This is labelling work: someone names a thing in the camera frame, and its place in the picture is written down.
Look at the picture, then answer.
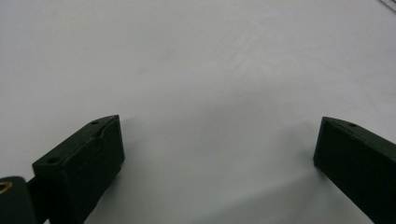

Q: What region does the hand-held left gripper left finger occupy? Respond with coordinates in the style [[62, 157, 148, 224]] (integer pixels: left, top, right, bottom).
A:
[[32, 114, 126, 224]]

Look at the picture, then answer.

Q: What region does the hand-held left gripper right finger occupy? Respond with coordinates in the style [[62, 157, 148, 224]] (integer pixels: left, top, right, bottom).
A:
[[313, 116, 396, 224]]

